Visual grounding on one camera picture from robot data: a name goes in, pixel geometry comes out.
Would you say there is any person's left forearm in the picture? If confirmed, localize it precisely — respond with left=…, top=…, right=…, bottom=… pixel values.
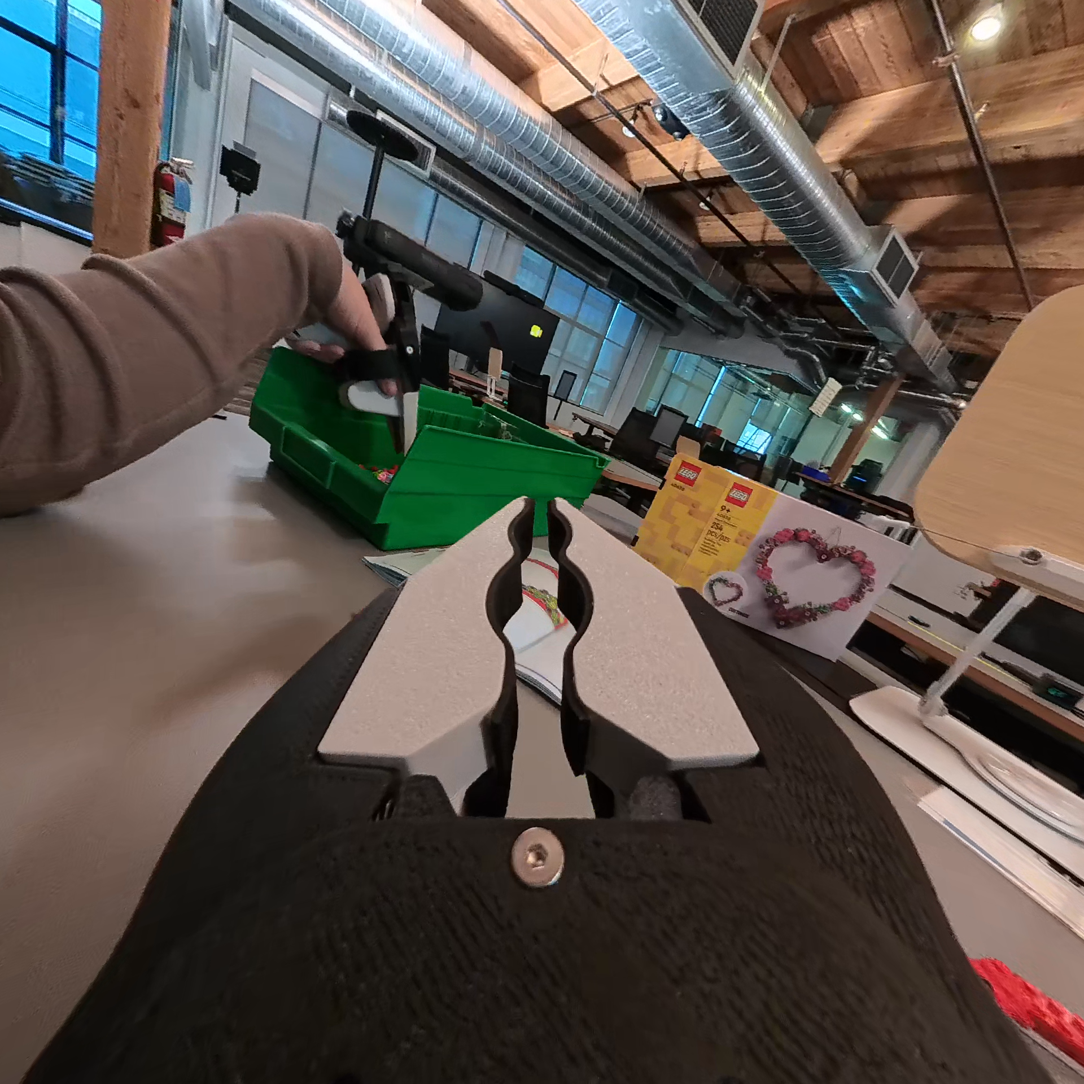
left=0, top=212, right=350, bottom=518

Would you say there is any lego set box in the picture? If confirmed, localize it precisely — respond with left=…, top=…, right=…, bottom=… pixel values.
left=633, top=454, right=911, bottom=662

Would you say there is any white paper sheet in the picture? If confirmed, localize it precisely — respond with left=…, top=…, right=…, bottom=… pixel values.
left=917, top=786, right=1084, bottom=917

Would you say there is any red fire extinguisher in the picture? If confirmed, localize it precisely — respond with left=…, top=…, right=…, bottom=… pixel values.
left=152, top=159, right=194, bottom=247

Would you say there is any green plastic bin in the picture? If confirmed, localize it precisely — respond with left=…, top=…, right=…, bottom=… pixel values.
left=248, top=346, right=611, bottom=552

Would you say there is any lego instruction booklet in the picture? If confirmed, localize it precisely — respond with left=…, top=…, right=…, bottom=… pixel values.
left=364, top=546, right=579, bottom=706

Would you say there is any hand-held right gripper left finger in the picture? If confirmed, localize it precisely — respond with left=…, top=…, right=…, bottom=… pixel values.
left=317, top=498, right=536, bottom=816

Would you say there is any white desk lamp wooden shade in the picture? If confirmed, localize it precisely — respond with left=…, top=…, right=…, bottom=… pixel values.
left=849, top=283, right=1084, bottom=848

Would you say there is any large silver ventilation duct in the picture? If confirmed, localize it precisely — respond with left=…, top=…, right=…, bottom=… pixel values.
left=576, top=0, right=958, bottom=395

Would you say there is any large black monitor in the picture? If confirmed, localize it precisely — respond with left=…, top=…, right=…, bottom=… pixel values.
left=432, top=271, right=562, bottom=382

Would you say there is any black tripod light stand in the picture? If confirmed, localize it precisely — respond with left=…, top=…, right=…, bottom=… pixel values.
left=218, top=142, right=260, bottom=217

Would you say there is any slim silver ventilation duct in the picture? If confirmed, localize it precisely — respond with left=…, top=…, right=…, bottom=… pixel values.
left=227, top=0, right=746, bottom=331

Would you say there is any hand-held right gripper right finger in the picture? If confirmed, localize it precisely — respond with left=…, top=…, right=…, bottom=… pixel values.
left=547, top=500, right=760, bottom=816

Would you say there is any red mesh bag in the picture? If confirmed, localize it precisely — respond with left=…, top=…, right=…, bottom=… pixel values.
left=969, top=957, right=1084, bottom=1060

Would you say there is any wooden pillar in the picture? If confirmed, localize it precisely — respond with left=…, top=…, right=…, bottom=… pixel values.
left=91, top=0, right=173, bottom=257

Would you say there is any person's left hand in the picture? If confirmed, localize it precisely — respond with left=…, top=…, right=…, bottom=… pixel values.
left=288, top=252, right=408, bottom=399

